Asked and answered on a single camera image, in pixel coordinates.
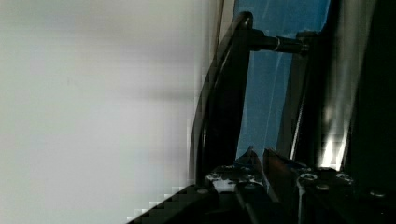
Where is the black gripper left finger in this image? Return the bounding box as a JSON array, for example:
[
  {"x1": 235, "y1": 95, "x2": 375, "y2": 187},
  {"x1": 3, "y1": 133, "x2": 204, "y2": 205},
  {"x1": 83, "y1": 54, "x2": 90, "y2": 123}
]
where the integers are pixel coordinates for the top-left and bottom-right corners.
[{"x1": 127, "y1": 147, "x2": 271, "y2": 224}]

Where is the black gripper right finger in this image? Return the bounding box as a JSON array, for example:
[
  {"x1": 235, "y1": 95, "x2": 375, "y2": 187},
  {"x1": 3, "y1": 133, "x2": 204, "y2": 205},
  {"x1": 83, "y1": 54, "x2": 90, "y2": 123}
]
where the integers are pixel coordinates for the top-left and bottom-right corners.
[{"x1": 262, "y1": 149, "x2": 395, "y2": 224}]

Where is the silver black toaster oven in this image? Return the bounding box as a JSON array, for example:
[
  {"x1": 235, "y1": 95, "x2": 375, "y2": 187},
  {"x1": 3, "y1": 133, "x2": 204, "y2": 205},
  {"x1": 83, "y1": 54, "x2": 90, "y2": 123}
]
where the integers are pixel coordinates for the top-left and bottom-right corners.
[{"x1": 189, "y1": 0, "x2": 395, "y2": 190}]

